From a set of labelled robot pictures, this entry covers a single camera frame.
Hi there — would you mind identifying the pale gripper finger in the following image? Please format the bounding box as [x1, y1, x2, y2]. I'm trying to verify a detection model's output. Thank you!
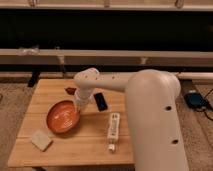
[77, 107, 82, 115]

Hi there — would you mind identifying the white ribbed gripper body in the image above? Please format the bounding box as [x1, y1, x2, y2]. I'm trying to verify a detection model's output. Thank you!
[75, 89, 93, 110]

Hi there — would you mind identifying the orange ceramic bowl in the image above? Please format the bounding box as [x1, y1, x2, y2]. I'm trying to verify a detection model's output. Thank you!
[46, 100, 80, 134]

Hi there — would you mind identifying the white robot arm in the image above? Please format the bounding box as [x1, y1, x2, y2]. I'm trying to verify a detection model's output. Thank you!
[74, 68, 189, 171]

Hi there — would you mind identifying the small dark red object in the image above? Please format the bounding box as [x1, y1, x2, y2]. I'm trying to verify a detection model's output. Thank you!
[65, 87, 76, 95]

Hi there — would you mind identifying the black smartphone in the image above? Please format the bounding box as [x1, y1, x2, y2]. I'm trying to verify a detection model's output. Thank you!
[94, 93, 108, 111]

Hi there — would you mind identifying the wooden table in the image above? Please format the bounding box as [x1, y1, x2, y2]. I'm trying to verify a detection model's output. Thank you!
[8, 79, 133, 167]

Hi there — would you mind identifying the white remote controller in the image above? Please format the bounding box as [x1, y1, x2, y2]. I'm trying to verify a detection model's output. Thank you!
[107, 113, 120, 153]

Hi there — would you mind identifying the white square sponge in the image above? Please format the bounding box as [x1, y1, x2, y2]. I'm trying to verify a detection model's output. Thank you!
[31, 130, 52, 151]

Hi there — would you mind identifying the blue device on floor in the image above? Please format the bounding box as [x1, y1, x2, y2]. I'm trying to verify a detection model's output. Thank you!
[184, 90, 207, 109]

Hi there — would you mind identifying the black table leg bracket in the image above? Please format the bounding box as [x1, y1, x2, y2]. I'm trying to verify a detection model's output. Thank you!
[28, 72, 40, 87]

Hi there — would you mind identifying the white shelf rail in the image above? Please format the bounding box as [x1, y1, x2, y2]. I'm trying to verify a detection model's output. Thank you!
[0, 48, 213, 67]

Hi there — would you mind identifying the black cable on floor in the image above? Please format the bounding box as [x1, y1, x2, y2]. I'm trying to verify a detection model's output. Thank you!
[199, 87, 213, 122]

